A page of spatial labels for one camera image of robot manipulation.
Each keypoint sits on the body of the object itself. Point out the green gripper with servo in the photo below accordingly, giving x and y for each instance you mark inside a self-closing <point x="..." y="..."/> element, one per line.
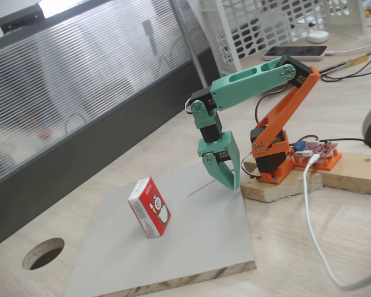
<point x="223" y="154"/>

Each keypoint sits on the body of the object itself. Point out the red box with snowman print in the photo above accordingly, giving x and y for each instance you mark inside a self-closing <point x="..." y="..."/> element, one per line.
<point x="154" y="210"/>

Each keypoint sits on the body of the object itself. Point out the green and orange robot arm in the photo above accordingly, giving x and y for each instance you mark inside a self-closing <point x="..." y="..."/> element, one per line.
<point x="244" y="86"/>

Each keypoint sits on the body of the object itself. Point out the black box device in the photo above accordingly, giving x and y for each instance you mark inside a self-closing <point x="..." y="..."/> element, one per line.
<point x="21" y="17"/>

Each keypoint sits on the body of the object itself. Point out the thick pale wooden base block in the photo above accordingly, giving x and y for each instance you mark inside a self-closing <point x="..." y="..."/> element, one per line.
<point x="278" y="190"/>

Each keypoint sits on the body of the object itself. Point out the grey chipboard panel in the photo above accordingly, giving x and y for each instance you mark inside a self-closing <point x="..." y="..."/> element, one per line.
<point x="173" y="241"/>

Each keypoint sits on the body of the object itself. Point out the red controller circuit board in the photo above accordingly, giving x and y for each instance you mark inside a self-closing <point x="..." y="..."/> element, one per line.
<point x="321" y="148"/>

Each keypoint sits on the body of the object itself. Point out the orange controller board holder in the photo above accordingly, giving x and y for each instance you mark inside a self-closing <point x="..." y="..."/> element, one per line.
<point x="330" y="164"/>

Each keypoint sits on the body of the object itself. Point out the long wooden base plank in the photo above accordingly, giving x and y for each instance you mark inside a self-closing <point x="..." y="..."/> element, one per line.
<point x="352" y="173"/>

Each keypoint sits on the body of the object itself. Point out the smartphone with pale case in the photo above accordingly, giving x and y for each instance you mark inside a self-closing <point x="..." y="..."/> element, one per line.
<point x="296" y="52"/>

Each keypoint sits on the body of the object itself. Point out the white lattice plastic crate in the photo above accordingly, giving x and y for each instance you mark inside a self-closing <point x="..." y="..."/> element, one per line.
<point x="253" y="34"/>

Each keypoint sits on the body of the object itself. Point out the white earbuds case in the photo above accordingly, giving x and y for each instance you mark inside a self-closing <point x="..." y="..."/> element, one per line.
<point x="318" y="37"/>

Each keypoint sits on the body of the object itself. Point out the frosted glass desk divider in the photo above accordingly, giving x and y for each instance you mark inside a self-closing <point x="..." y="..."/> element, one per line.
<point x="80" y="92"/>

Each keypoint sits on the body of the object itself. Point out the white lattice plastic stand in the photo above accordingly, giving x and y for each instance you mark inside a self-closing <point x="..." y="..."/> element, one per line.
<point x="355" y="21"/>

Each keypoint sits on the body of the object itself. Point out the grey metal divider post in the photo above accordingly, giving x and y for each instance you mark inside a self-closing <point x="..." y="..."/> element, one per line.
<point x="191" y="52"/>

